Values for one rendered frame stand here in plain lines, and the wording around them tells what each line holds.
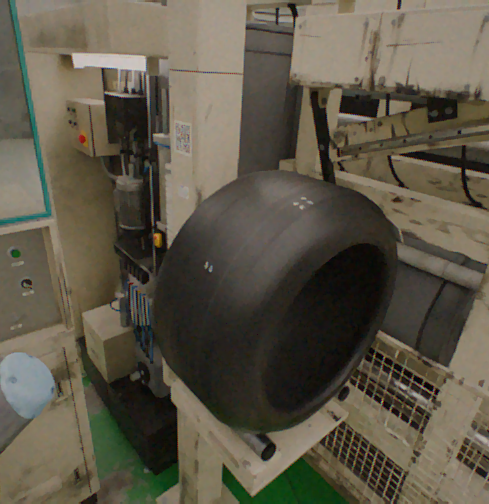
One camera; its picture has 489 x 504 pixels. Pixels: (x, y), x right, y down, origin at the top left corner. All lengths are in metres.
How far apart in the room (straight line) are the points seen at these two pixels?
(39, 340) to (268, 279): 0.86
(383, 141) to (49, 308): 1.07
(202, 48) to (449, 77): 0.48
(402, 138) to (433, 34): 0.25
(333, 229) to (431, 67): 0.35
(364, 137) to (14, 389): 0.91
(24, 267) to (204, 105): 0.69
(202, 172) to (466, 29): 0.57
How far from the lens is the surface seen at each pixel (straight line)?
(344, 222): 0.71
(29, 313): 1.32
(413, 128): 1.01
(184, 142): 0.95
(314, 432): 1.14
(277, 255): 0.63
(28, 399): 0.63
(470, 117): 0.96
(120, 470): 2.06
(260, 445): 0.95
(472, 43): 0.83
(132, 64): 1.33
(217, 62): 0.92
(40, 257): 1.25
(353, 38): 0.94
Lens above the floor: 1.67
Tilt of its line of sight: 26 degrees down
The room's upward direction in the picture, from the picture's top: 3 degrees clockwise
